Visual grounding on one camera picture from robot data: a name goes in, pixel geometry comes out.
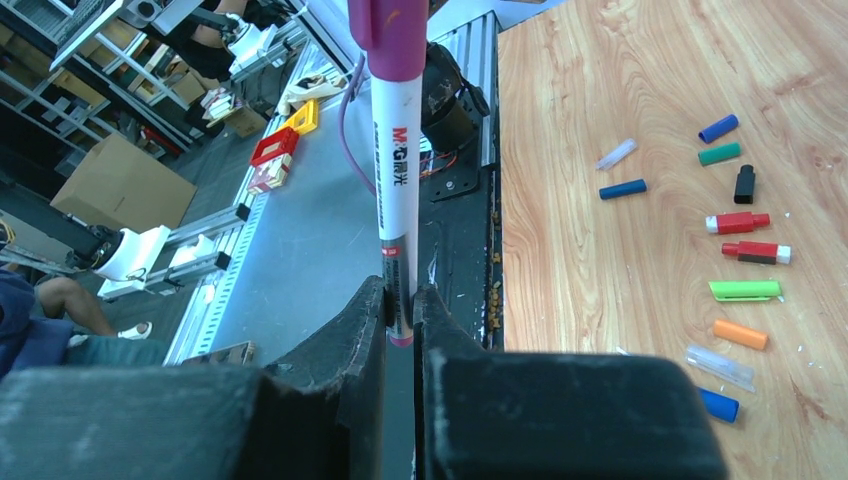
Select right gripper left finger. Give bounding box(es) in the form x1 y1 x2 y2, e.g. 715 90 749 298
1 276 386 479

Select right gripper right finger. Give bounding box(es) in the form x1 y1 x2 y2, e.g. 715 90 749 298
413 286 729 479

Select light green pen cap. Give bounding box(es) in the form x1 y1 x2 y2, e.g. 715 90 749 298
708 280 783 302

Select orange pen cap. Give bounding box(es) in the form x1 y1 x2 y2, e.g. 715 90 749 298
712 319 769 351

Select dark blue pen cap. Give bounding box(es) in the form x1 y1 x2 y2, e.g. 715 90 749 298
599 179 648 200

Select red pen cap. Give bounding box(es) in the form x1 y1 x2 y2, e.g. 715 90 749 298
705 211 771 235

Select black pen cap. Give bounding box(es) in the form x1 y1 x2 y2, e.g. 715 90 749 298
733 164 756 205

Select purple pen cap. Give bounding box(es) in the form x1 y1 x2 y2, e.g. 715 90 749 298
698 114 739 144

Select purple capped pen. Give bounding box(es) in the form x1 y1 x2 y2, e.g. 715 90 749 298
348 0 428 347

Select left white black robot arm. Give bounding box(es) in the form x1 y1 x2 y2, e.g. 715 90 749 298
421 42 490 153

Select red yellow toy frames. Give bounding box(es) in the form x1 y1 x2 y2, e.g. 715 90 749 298
247 99 319 195

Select seated person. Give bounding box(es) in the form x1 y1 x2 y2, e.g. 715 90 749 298
1 266 167 377

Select cardboard box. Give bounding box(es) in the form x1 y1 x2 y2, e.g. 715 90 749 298
50 134 197 233

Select slotted cable duct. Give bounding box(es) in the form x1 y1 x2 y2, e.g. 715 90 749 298
163 167 267 365

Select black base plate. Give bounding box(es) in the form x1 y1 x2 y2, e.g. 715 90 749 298
417 13 508 352

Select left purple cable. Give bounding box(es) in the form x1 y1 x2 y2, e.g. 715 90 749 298
337 52 379 198

